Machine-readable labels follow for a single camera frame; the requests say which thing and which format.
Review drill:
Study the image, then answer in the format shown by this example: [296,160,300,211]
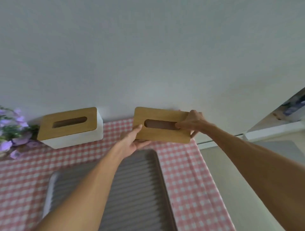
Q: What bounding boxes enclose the purple artificial flowers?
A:
[0,106,40,160]

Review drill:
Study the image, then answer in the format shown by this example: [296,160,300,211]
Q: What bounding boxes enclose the person's right hand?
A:
[175,110,207,139]

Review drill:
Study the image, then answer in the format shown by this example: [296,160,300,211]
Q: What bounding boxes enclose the person's right forearm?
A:
[203,122,305,231]

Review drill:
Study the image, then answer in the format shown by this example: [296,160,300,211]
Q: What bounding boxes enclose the person's left forearm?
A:
[34,140,127,231]

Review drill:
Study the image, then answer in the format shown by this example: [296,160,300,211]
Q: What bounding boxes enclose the grey ribbed tray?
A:
[42,149,178,231]

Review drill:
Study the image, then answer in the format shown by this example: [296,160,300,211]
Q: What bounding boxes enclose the pink checkered tablecloth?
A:
[0,118,236,231]

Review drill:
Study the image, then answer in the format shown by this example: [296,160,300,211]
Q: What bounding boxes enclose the white tissue box wooden lid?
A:
[37,107,104,149]

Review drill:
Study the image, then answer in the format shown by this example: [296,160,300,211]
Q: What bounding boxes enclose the person's left hand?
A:
[120,124,152,160]

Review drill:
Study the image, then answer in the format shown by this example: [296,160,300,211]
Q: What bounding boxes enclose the white door frame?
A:
[197,86,305,144]

